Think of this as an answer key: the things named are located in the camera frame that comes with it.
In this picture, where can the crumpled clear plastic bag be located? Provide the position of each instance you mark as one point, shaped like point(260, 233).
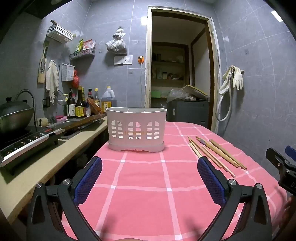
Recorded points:
point(179, 95)

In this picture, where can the curved metal faucet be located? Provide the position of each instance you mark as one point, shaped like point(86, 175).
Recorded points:
point(23, 92)

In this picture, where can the clear hanging plastic bag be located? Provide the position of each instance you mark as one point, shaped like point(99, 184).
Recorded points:
point(116, 45)

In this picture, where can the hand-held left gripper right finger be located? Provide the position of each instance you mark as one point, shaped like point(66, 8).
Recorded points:
point(211, 183)

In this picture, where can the green box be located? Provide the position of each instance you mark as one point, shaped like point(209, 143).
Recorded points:
point(155, 94)

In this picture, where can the white rubber gloves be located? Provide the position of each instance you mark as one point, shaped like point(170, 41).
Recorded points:
point(238, 78)

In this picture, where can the person's right hand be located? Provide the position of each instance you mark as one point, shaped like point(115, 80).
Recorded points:
point(289, 208)

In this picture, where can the orange plug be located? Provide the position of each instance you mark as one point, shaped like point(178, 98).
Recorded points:
point(141, 59)

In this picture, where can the pile of chopsticks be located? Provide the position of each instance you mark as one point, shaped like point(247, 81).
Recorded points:
point(222, 149)

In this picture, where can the wooden rolling pin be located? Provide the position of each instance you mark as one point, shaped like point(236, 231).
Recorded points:
point(53, 22)

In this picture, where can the red plastic bag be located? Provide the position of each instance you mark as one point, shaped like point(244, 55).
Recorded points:
point(75, 80)

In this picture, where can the red seasoning packet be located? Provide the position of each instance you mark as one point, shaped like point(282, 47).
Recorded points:
point(89, 44)

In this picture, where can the long wooden cutting board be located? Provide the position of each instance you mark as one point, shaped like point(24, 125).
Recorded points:
point(85, 121)

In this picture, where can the black wall socket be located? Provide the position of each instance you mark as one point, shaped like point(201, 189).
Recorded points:
point(46, 102)

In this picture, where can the metal wall shelf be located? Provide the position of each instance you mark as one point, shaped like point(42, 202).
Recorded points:
point(82, 54)

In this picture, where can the white plastic utensil basket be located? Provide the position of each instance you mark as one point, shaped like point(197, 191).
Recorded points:
point(136, 115)

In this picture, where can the brown sack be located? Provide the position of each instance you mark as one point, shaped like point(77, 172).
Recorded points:
point(196, 91)

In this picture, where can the pink sponge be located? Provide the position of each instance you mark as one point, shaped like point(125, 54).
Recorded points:
point(61, 117)

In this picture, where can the black induction cooker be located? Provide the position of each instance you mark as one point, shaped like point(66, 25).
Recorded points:
point(27, 141)

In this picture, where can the wooden storage shelf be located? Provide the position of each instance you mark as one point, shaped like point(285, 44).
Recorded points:
point(170, 62)

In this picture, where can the wooden door frame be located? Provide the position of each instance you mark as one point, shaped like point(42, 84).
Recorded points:
point(216, 69)

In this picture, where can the yellow capped sauce bottle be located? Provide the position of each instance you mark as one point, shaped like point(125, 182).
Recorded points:
point(96, 96)

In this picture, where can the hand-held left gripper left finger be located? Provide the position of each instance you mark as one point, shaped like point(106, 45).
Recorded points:
point(89, 178)

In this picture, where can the large cooking oil jug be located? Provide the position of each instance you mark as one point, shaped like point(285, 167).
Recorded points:
point(108, 99)

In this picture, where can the metal wok with lid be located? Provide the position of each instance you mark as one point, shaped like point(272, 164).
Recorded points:
point(13, 115)

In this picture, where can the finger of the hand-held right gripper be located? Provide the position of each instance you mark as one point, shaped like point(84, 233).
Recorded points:
point(291, 153)
point(276, 158)

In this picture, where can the wooden wall knife holder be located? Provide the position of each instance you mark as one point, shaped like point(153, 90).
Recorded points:
point(41, 71)

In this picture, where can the white wall switch panel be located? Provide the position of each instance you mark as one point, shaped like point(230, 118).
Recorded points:
point(123, 60)

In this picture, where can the dark bottle yellow label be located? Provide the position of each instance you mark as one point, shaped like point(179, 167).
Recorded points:
point(80, 106)

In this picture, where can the wooden knife block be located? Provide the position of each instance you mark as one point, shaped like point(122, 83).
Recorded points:
point(94, 106)

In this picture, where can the white wall box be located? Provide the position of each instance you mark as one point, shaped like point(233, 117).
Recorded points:
point(67, 72)

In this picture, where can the grey cabinet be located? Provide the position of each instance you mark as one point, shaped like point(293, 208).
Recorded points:
point(187, 112)

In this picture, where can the dark sauce bottle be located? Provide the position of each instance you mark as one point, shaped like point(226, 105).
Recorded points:
point(90, 93)

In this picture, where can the white hanging towel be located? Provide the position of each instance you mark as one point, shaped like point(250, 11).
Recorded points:
point(52, 78)

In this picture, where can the yellow green seasoning packet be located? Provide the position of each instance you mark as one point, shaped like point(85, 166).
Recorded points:
point(79, 46)

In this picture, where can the pink checked tablecloth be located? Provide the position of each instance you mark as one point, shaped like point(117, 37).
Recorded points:
point(148, 185)

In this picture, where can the white wall basket rack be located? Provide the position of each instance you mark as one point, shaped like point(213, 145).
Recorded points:
point(59, 33)

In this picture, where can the dark bottle white label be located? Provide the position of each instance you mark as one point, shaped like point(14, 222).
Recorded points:
point(71, 106)

